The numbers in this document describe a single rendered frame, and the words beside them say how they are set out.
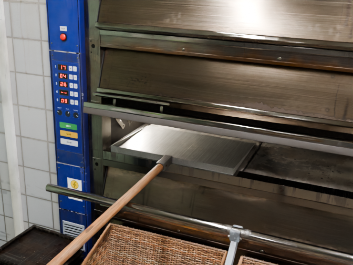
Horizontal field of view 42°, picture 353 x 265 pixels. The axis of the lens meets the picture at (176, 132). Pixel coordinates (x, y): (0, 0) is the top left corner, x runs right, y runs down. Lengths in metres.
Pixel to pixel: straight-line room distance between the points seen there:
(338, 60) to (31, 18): 1.24
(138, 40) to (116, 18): 0.12
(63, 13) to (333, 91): 1.08
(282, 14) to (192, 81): 0.41
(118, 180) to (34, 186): 0.47
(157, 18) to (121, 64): 0.26
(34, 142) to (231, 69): 1.01
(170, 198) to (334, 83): 0.81
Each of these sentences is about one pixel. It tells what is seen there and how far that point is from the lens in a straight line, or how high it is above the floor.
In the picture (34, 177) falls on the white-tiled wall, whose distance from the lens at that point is 2.34.
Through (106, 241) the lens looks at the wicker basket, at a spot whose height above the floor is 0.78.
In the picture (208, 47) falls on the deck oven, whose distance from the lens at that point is 1.74.
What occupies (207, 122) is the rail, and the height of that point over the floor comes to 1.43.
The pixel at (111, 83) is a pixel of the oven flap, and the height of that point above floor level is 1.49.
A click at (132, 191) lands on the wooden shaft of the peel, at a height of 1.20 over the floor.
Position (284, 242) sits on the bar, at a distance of 1.48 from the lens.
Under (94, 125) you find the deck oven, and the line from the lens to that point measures 2.03.
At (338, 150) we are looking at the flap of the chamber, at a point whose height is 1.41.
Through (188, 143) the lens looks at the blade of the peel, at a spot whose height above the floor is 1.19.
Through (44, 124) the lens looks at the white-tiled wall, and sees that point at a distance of 2.19.
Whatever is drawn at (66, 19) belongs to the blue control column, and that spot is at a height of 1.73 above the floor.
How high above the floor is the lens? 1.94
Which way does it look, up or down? 20 degrees down
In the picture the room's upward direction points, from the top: 2 degrees clockwise
